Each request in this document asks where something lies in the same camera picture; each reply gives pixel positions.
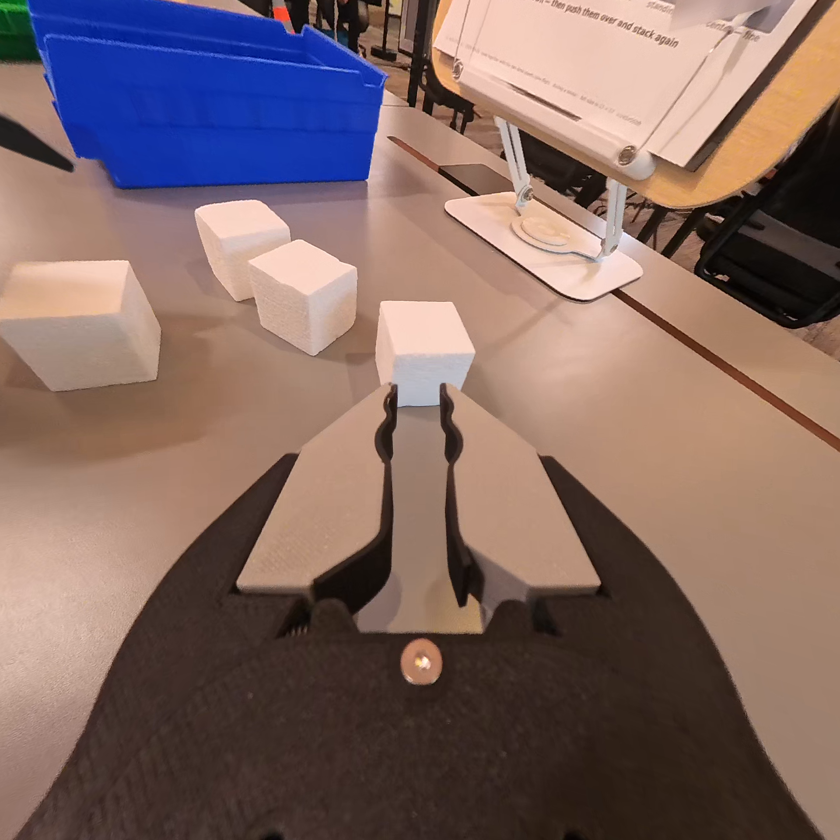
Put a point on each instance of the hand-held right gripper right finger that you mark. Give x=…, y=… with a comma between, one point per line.
x=518, y=525

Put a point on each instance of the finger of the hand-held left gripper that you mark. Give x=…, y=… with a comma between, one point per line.
x=33, y=144

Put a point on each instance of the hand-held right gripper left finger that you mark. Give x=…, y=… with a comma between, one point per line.
x=321, y=525

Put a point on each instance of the white hard foam cube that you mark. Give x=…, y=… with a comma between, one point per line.
x=79, y=328
x=236, y=243
x=302, y=295
x=423, y=341

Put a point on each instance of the green plastic bin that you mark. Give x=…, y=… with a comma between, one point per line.
x=16, y=33

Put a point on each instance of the large blue plastic bin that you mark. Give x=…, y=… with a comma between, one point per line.
x=216, y=131

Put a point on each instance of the orange traffic cone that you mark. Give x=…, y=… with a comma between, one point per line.
x=283, y=16

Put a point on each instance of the black office chair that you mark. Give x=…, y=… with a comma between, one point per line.
x=774, y=275

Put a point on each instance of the printed instruction sheet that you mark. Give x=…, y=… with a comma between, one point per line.
x=590, y=65

